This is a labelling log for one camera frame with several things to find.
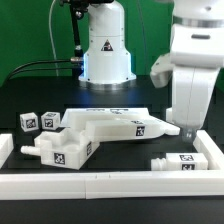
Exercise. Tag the white chair seat block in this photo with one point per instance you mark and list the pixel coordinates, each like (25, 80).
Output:
(66, 149)

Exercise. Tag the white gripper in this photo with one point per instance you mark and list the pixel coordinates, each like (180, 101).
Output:
(188, 134)

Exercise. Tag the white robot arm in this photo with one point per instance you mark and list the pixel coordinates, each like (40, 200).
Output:
(193, 63)

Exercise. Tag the white tagged cube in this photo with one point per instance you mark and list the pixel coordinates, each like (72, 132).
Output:
(29, 122)
(50, 120)

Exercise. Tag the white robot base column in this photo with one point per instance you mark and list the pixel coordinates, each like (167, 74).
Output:
(107, 62)

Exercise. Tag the white chair back frame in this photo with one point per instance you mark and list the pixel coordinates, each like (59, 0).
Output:
(128, 129)

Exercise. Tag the white L-shaped fence rail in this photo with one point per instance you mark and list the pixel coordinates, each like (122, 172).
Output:
(121, 184)

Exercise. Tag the white left fence piece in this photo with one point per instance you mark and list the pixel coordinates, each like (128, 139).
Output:
(6, 147)

